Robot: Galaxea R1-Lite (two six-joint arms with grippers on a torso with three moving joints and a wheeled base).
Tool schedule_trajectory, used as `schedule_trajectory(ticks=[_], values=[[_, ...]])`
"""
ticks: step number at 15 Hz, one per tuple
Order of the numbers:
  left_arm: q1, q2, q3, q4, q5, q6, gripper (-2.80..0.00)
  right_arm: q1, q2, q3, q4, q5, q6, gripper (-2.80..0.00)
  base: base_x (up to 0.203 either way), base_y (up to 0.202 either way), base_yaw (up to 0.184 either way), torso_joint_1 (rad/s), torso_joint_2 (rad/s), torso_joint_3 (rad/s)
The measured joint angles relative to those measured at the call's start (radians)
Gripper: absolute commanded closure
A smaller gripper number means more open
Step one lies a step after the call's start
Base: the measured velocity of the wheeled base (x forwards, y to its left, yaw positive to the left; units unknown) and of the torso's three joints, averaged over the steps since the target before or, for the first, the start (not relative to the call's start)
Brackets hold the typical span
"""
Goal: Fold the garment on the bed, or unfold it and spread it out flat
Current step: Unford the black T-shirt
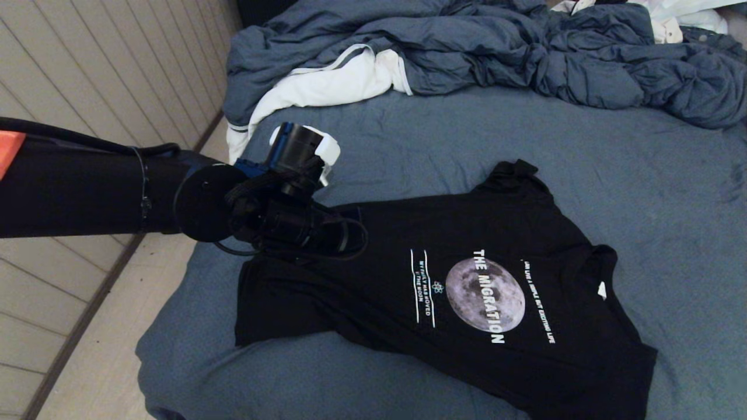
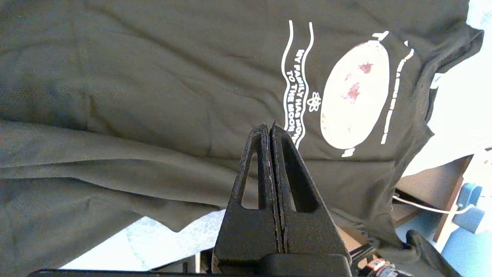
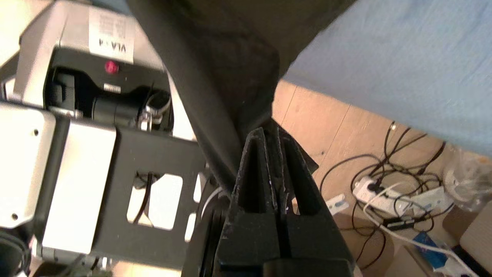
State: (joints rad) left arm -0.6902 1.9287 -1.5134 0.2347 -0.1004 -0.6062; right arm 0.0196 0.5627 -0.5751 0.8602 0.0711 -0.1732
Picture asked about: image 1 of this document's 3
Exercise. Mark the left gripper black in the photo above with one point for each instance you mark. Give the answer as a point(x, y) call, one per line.
point(297, 224)

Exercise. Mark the black moon print T-shirt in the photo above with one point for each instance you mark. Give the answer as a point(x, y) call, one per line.
point(467, 321)

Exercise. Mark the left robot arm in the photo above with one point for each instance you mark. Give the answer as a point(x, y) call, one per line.
point(87, 192)

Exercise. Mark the white blanket grey stripe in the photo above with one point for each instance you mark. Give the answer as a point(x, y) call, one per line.
point(327, 86)

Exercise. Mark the blue bed sheet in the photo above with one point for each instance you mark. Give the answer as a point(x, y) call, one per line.
point(408, 134)

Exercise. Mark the black headboard panel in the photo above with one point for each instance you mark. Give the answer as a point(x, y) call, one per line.
point(257, 10)

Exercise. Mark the crumpled blue duvet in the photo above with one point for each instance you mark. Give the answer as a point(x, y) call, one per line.
point(467, 46)

